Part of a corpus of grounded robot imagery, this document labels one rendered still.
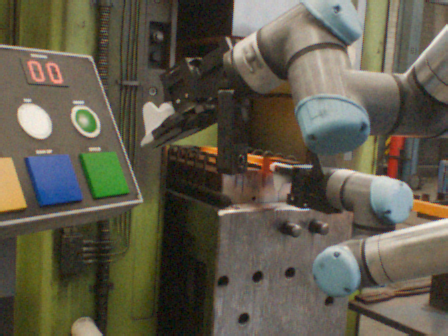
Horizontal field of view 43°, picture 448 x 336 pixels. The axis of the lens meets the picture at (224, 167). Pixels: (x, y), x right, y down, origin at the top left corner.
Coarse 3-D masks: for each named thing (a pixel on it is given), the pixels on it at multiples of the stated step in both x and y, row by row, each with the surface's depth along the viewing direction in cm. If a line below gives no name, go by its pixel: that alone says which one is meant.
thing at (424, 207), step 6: (414, 204) 136; (420, 204) 134; (426, 204) 133; (432, 204) 133; (438, 204) 134; (414, 210) 136; (420, 210) 134; (426, 210) 133; (432, 210) 132; (438, 210) 131; (444, 210) 129; (438, 216) 131; (444, 216) 129
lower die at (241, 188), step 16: (192, 160) 143; (192, 176) 134; (208, 176) 127; (224, 176) 122; (240, 176) 124; (256, 176) 127; (272, 176) 129; (224, 192) 123; (240, 192) 125; (256, 192) 127; (272, 192) 130; (288, 192) 132
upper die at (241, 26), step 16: (192, 0) 133; (208, 0) 127; (224, 0) 121; (240, 0) 118; (256, 0) 120; (272, 0) 122; (288, 0) 124; (192, 16) 133; (208, 16) 127; (224, 16) 121; (240, 16) 119; (256, 16) 121; (272, 16) 123; (176, 32) 140; (192, 32) 133; (208, 32) 127; (224, 32) 121; (240, 32) 119
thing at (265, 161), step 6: (210, 150) 149; (216, 150) 146; (252, 156) 133; (258, 156) 134; (258, 162) 130; (264, 162) 126; (270, 162) 127; (276, 162) 124; (282, 162) 122; (288, 162) 120; (294, 162) 120; (300, 162) 121; (264, 168) 126
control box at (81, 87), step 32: (0, 64) 85; (32, 64) 89; (64, 64) 95; (0, 96) 83; (32, 96) 87; (64, 96) 92; (96, 96) 98; (0, 128) 80; (64, 128) 90; (128, 160) 98; (32, 192) 80; (0, 224) 74; (32, 224) 81; (64, 224) 90
